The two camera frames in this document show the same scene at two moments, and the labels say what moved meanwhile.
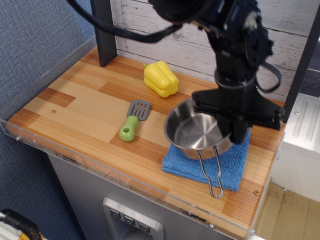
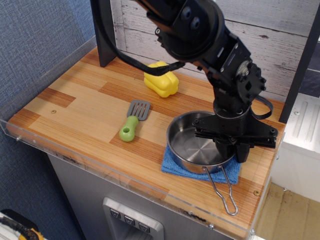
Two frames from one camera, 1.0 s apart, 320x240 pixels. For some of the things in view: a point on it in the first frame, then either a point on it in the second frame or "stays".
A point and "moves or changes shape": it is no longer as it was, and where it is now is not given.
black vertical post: [306, 61] stays
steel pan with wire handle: [199, 136] moves or changes shape
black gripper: [236, 104] -> [232, 121]
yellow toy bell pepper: [159, 77] stays
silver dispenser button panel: [123, 223] stays
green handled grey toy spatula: [138, 110] stays
